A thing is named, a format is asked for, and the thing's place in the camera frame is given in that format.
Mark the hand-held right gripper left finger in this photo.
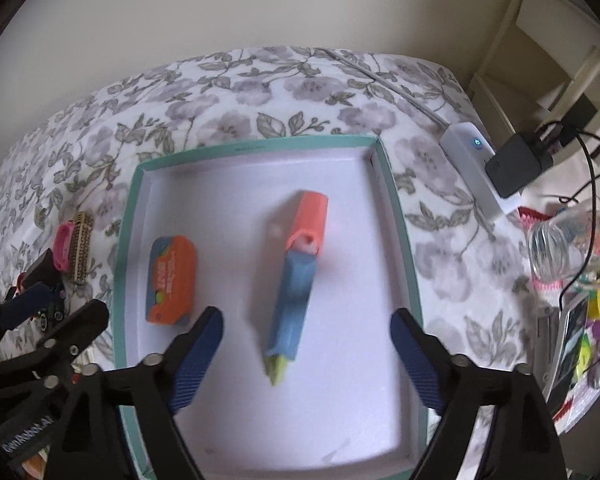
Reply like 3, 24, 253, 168
45, 306, 225, 480

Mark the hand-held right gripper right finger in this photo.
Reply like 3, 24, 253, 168
389, 307, 567, 480

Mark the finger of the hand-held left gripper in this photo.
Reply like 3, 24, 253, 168
0, 300, 110, 401
0, 282, 52, 361

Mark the coral and blue toy knife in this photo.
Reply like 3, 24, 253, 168
262, 190, 330, 402

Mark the teal rimmed white tray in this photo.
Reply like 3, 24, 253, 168
111, 134, 428, 480

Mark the gold hair clip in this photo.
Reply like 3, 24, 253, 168
72, 211, 95, 286

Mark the orange small case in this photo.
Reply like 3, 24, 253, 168
145, 235, 198, 328

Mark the clear plastic bottle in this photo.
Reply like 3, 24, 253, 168
529, 197, 600, 283

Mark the white power strip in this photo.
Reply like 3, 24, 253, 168
440, 122, 523, 218

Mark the black charger adapter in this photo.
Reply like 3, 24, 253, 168
485, 132, 555, 200

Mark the floral bed sheet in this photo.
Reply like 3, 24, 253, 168
0, 46, 556, 480

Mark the white shelf unit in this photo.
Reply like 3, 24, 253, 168
467, 0, 600, 181

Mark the black cable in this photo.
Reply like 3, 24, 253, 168
535, 119, 600, 311

